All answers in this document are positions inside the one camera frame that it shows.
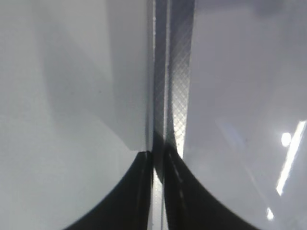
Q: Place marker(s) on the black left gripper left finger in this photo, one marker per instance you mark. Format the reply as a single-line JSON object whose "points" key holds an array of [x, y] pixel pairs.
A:
{"points": [[127, 206]]}

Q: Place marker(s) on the white board with grey frame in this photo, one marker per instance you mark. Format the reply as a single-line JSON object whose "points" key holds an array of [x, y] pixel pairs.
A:
{"points": [[230, 95]]}

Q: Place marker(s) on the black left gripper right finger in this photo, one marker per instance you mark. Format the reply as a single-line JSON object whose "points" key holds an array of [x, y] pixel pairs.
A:
{"points": [[189, 206]]}

